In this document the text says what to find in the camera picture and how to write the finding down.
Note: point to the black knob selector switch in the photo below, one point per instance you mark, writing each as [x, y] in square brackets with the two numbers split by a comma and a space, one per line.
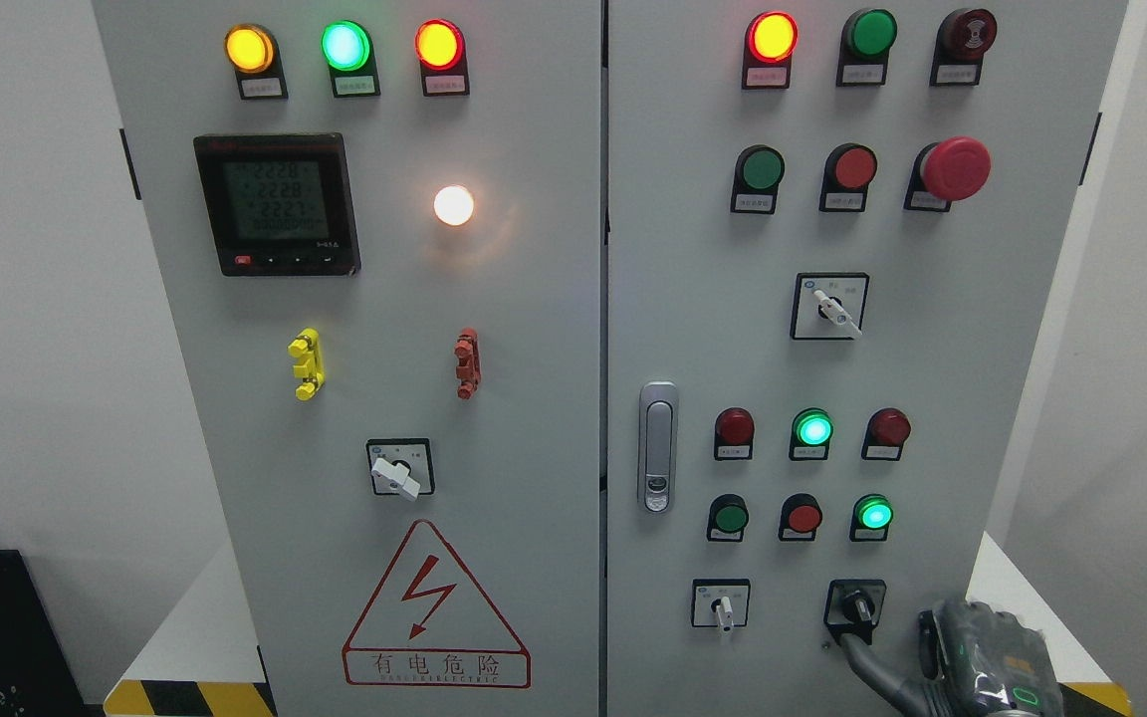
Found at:
[854, 607]

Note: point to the red terminal connector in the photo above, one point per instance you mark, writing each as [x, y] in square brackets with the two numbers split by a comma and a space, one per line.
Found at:
[468, 369]

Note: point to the dark red indicator lamp left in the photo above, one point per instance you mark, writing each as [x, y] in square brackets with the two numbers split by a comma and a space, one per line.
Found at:
[733, 434]

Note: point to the dark red indicator lamp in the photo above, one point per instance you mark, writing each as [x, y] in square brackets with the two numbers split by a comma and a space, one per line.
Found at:
[886, 434]
[733, 434]

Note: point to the white lit indicator lamp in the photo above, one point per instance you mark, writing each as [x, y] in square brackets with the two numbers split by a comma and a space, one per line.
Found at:
[454, 205]

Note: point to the grey left cabinet door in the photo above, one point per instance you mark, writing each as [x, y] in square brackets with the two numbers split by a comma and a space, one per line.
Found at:
[517, 465]

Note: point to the grey cabinet door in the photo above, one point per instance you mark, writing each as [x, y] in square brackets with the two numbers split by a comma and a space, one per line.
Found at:
[703, 297]
[517, 465]

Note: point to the green lit lamp middle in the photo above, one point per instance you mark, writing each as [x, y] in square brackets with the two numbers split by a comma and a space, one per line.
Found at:
[811, 435]

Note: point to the green push button second row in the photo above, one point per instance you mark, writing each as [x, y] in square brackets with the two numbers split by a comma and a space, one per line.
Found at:
[756, 179]

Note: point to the yellow terminal connector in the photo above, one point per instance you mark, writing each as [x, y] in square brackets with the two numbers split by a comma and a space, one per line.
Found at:
[306, 352]

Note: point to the red push button lower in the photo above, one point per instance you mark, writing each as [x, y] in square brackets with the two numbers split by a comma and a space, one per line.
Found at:
[800, 518]

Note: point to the grey right cabinet door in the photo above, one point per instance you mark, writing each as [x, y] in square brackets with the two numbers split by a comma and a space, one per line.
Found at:
[703, 297]

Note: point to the red electrical hazard sign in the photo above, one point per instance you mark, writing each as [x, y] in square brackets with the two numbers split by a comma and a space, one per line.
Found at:
[429, 624]

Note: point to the dark red indicator lamp right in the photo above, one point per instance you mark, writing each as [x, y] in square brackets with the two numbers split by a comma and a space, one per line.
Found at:
[886, 434]

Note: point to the black digital power meter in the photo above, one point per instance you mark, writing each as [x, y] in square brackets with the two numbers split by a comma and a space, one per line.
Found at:
[279, 204]

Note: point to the red push button second row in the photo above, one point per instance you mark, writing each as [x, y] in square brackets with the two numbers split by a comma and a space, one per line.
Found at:
[848, 170]

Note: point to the green lit push button lower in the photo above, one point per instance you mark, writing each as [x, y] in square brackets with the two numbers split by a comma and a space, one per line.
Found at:
[871, 517]

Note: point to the red lit indicator lamp left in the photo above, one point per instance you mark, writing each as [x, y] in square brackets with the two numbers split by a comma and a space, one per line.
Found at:
[441, 52]

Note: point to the red lit indicator lamp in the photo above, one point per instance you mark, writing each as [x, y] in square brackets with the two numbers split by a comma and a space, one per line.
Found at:
[441, 52]
[770, 41]

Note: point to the red lit indicator lamp right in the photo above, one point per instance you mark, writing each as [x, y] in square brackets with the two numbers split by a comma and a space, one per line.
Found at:
[770, 41]

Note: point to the green lit indicator lamp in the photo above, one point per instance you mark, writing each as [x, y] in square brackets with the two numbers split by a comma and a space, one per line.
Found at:
[349, 53]

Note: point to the red emergency stop button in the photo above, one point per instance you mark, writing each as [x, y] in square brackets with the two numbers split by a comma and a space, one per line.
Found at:
[950, 170]

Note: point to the green push button top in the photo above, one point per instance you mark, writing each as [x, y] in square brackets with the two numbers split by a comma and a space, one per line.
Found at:
[865, 41]

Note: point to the yellow lit indicator lamp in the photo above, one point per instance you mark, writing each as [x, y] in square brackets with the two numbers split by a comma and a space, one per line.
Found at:
[253, 52]

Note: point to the white platform hazard striped edge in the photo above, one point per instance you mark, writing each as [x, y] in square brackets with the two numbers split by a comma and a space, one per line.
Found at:
[204, 660]

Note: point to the silver door latch handle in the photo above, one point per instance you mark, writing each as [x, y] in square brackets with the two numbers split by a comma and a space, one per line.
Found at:
[656, 445]

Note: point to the white selector switch left door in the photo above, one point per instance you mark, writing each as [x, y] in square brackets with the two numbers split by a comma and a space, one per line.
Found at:
[400, 466]

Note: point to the white selector switch upper right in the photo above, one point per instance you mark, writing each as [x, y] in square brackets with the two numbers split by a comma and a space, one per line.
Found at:
[829, 307]

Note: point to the white selector switch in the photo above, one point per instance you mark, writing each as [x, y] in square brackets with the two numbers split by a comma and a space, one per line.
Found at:
[829, 307]
[720, 604]

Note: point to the white selector switch lower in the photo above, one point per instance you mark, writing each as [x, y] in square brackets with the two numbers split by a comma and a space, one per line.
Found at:
[720, 604]

